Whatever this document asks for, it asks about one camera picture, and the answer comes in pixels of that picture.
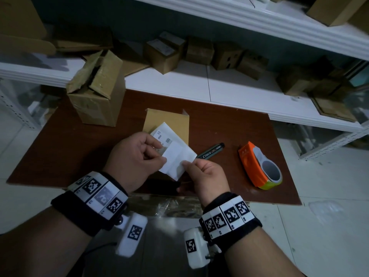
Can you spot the person's right hand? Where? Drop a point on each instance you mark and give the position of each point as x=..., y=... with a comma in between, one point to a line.
x=210, y=181

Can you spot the person's left hand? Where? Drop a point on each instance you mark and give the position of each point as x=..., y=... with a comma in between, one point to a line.
x=129, y=161

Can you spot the green utility knife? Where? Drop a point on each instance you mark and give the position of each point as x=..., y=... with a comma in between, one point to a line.
x=210, y=151

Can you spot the white label backing paper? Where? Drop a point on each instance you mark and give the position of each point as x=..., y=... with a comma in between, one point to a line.
x=178, y=160

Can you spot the white paper sheet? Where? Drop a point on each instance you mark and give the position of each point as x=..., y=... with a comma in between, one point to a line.
x=164, y=134

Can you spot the orange tape dispenser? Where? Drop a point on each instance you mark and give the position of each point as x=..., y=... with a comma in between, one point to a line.
x=252, y=167

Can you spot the taped cardboard box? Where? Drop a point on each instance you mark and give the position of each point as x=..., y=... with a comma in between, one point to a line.
x=95, y=109

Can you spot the person's left forearm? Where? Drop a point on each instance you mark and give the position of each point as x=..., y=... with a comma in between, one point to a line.
x=40, y=248

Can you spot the person's right forearm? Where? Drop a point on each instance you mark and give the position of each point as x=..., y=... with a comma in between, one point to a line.
x=259, y=256

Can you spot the flat cardboard sheet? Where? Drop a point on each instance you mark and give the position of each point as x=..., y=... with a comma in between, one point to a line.
x=134, y=64

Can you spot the small white-labelled cardboard box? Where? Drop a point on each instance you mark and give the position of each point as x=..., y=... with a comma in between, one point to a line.
x=173, y=39
x=161, y=59

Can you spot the small cardboard box dark holes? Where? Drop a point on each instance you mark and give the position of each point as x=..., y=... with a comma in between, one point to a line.
x=227, y=57

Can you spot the folded flat cardboard box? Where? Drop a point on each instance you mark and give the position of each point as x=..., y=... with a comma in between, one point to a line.
x=83, y=40

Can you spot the medium cardboard box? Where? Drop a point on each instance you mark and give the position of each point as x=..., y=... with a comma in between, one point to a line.
x=294, y=82

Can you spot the flat cardboard stack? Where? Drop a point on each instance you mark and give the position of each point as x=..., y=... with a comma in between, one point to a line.
x=334, y=109

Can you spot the large flat cardboard box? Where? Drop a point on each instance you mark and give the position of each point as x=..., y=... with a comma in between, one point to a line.
x=20, y=23

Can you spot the big open-flap cardboard box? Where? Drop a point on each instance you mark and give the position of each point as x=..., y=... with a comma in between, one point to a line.
x=331, y=10

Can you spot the right black marker wristband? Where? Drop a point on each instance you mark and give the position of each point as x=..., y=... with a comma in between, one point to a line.
x=230, y=219

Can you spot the black marker wristband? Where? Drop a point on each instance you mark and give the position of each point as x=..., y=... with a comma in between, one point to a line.
x=92, y=199
x=230, y=219

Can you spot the left black marker wristband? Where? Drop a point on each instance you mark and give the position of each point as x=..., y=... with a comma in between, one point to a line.
x=92, y=199

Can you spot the white metal shelf unit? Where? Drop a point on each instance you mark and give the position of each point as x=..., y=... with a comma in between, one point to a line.
x=245, y=17

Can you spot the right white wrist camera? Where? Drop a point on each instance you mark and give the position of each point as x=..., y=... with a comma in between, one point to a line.
x=196, y=250

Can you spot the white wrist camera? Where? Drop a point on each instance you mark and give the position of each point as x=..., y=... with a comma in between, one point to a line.
x=196, y=250
x=132, y=236

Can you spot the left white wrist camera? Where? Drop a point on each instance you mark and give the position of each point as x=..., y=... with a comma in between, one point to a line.
x=132, y=236

